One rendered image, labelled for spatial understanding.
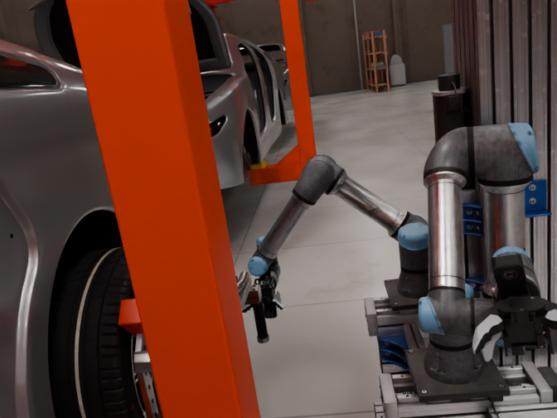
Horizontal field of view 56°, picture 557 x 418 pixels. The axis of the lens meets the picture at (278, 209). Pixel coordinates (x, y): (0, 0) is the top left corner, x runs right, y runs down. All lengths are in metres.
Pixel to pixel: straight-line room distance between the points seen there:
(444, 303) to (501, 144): 0.38
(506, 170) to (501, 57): 0.32
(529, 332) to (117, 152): 0.74
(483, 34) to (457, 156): 0.34
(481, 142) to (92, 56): 0.83
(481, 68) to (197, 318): 0.93
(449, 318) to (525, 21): 0.76
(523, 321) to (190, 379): 0.60
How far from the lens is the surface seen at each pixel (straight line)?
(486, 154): 1.26
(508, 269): 0.90
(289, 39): 5.07
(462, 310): 1.13
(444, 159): 1.25
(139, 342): 1.51
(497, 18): 1.46
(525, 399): 1.57
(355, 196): 1.95
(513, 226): 1.33
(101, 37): 0.93
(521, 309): 0.93
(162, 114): 0.90
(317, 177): 1.83
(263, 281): 1.97
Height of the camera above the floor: 1.67
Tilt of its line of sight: 16 degrees down
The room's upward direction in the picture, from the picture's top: 8 degrees counter-clockwise
